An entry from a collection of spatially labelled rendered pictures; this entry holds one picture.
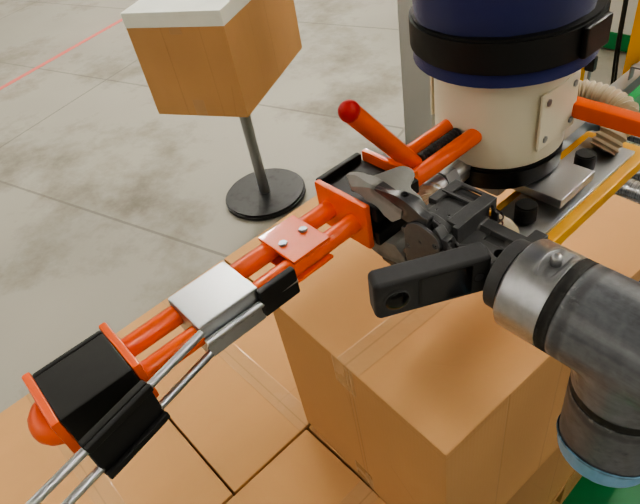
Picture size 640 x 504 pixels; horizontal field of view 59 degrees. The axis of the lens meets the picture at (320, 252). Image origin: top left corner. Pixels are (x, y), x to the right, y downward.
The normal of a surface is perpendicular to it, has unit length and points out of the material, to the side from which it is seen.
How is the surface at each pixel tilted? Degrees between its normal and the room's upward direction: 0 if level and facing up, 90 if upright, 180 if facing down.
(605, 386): 90
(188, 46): 90
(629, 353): 52
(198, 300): 1
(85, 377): 1
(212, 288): 1
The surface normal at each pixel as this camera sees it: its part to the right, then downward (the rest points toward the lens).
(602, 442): -0.62, 0.60
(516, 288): -0.68, -0.04
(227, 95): -0.32, 0.68
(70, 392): -0.16, -0.73
